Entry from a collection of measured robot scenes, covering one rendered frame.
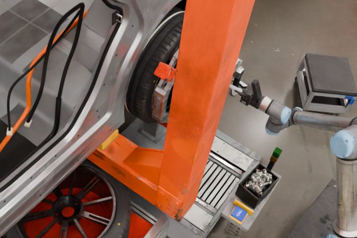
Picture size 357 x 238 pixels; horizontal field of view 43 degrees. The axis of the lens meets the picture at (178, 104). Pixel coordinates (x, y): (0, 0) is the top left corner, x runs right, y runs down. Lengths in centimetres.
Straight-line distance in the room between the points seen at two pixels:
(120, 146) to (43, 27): 75
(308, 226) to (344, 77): 133
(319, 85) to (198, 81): 204
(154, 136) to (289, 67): 158
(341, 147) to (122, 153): 108
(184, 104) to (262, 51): 251
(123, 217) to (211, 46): 125
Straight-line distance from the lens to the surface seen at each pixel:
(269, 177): 260
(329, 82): 358
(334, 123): 242
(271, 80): 391
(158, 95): 231
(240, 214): 253
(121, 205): 244
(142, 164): 224
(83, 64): 232
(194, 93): 162
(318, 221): 288
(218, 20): 137
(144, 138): 302
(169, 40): 228
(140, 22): 206
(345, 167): 225
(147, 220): 267
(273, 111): 253
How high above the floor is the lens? 267
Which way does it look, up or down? 49 degrees down
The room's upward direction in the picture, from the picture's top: 10 degrees clockwise
